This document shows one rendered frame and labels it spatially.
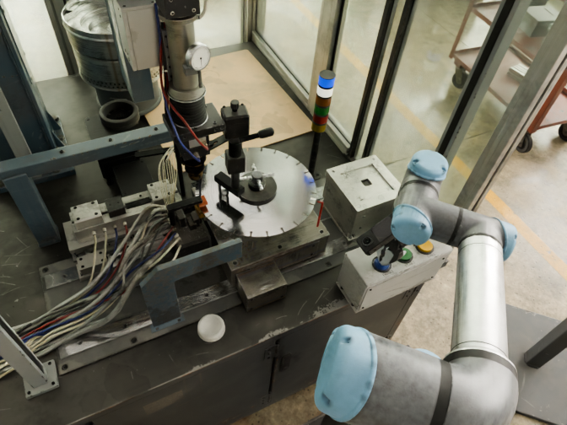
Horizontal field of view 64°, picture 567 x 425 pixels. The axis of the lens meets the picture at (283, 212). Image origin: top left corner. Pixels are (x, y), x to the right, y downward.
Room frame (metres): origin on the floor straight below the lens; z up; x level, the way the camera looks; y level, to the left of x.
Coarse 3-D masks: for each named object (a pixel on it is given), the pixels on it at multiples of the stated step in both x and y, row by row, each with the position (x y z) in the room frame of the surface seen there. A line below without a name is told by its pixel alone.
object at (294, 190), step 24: (216, 168) 0.90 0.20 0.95; (264, 168) 0.93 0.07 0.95; (288, 168) 0.94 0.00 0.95; (216, 192) 0.81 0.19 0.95; (288, 192) 0.84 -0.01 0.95; (312, 192) 0.85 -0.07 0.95; (216, 216) 0.73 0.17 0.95; (240, 216) 0.74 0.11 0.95; (264, 216) 0.75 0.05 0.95; (288, 216) 0.76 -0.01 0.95
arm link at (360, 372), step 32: (352, 352) 0.23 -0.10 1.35; (384, 352) 0.24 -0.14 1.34; (416, 352) 0.25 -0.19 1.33; (320, 384) 0.22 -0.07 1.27; (352, 384) 0.20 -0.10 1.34; (384, 384) 0.20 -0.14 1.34; (416, 384) 0.20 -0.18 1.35; (448, 384) 0.21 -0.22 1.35; (352, 416) 0.17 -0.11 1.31; (384, 416) 0.17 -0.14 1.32; (416, 416) 0.17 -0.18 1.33
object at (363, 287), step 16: (432, 240) 0.78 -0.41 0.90; (352, 256) 0.69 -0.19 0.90; (368, 256) 0.70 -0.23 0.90; (416, 256) 0.72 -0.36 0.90; (432, 256) 0.72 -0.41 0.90; (352, 272) 0.66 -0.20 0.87; (368, 272) 0.65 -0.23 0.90; (384, 272) 0.65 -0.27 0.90; (400, 272) 0.66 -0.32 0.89; (416, 272) 0.70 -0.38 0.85; (432, 272) 0.74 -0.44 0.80; (352, 288) 0.65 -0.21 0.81; (368, 288) 0.62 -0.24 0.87; (384, 288) 0.65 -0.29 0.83; (400, 288) 0.68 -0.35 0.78; (352, 304) 0.63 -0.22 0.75; (368, 304) 0.63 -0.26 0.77
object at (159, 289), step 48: (192, 48) 0.72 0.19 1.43; (192, 144) 0.73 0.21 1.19; (192, 192) 0.90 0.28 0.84; (192, 240) 0.70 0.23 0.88; (240, 240) 0.63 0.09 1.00; (288, 240) 0.76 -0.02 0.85; (336, 240) 0.84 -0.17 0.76; (48, 288) 0.57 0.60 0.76; (96, 288) 0.59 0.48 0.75; (144, 288) 0.50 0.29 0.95; (192, 288) 0.63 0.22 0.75; (240, 288) 0.62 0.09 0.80; (96, 336) 0.46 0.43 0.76; (144, 336) 0.47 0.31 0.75
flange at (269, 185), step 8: (240, 176) 0.87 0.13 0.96; (240, 184) 0.84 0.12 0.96; (248, 184) 0.84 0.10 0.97; (264, 184) 0.84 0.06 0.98; (272, 184) 0.86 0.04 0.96; (248, 192) 0.82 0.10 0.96; (256, 192) 0.82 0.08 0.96; (264, 192) 0.82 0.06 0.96; (272, 192) 0.83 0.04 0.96; (248, 200) 0.79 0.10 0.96; (256, 200) 0.79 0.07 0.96; (264, 200) 0.80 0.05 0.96
